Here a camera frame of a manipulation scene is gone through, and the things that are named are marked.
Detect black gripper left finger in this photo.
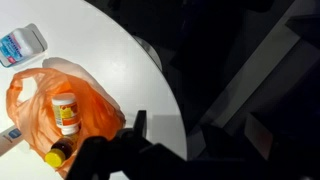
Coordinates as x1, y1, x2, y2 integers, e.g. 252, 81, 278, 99
66, 135, 140, 180

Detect orange plastic bag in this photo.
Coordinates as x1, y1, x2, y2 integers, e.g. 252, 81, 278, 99
5, 57, 127, 179

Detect white tube with blue label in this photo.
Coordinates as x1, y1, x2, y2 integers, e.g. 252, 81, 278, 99
0, 126, 23, 156

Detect white orange-labelled pill bottle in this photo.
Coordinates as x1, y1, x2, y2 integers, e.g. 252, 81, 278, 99
51, 93, 80, 135

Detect brown bottle with yellow cap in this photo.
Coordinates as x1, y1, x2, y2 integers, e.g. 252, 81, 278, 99
45, 134, 78, 168

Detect blue Mentos mint container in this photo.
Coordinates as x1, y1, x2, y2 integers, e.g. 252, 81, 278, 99
0, 23, 48, 68

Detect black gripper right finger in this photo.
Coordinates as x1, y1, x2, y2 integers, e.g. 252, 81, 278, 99
133, 110, 147, 138

